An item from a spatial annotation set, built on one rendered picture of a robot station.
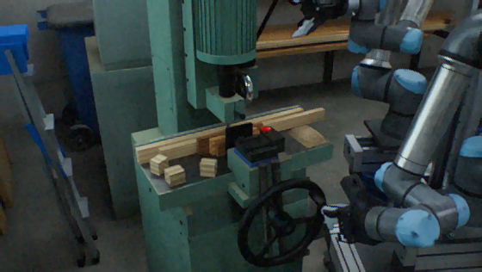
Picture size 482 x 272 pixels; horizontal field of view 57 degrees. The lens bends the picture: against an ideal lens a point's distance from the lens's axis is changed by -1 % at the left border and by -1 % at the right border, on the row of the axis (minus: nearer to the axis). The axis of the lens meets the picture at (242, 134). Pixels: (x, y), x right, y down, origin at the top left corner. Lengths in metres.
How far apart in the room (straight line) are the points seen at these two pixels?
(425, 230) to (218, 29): 0.72
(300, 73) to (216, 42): 3.06
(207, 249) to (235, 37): 0.65
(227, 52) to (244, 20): 0.10
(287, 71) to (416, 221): 3.36
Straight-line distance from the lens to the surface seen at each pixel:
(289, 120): 1.56
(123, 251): 2.46
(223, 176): 1.32
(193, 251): 1.43
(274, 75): 4.18
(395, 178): 1.12
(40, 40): 3.71
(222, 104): 1.36
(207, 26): 1.26
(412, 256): 1.40
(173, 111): 1.58
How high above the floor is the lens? 1.63
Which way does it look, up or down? 28 degrees down
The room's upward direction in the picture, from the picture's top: straight up
